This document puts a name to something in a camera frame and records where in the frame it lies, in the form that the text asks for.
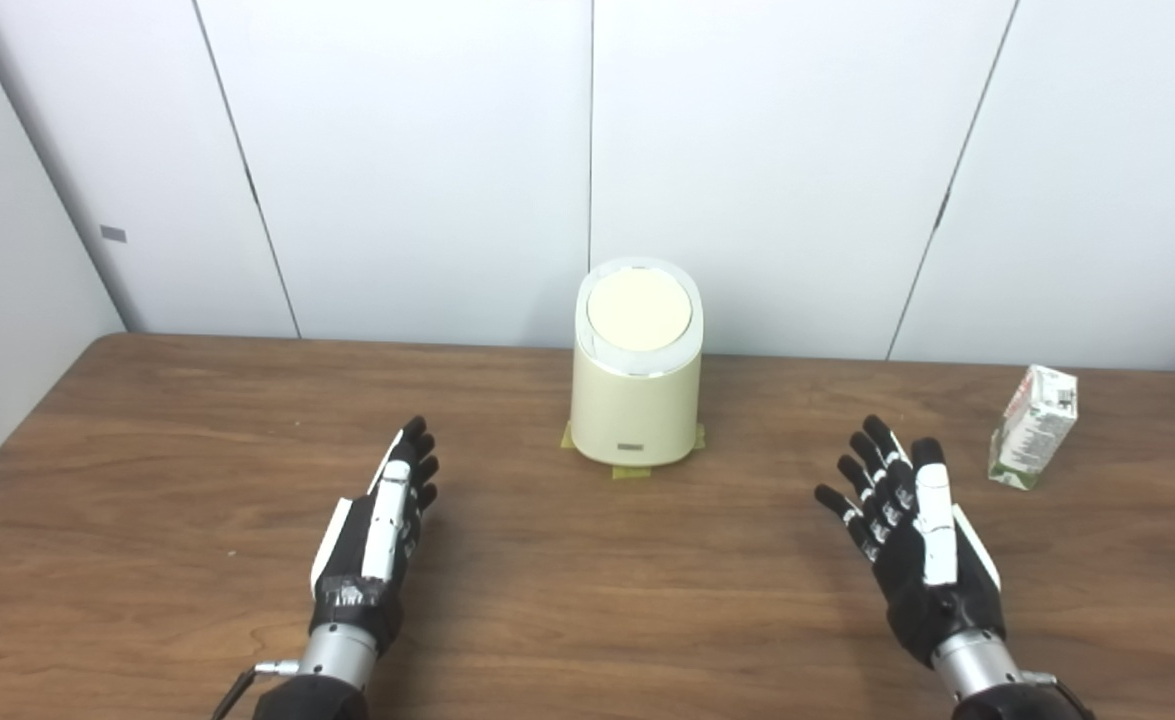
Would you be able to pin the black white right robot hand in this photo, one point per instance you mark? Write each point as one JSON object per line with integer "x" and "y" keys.
{"x": 912, "y": 580}

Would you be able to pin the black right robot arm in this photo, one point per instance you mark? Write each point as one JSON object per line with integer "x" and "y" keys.
{"x": 977, "y": 665}

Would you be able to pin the cream-colored round bin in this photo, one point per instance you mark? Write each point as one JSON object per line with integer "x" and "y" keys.
{"x": 635, "y": 410}

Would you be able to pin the white green milk carton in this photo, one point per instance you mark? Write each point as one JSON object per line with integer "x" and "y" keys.
{"x": 1032, "y": 430}

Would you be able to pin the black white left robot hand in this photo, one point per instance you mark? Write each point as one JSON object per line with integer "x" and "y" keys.
{"x": 347, "y": 560}

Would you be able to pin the cream round bin lid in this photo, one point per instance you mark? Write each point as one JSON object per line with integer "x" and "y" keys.
{"x": 639, "y": 310}

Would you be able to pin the small grey wall sticker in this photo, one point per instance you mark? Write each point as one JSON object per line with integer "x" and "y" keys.
{"x": 113, "y": 234}

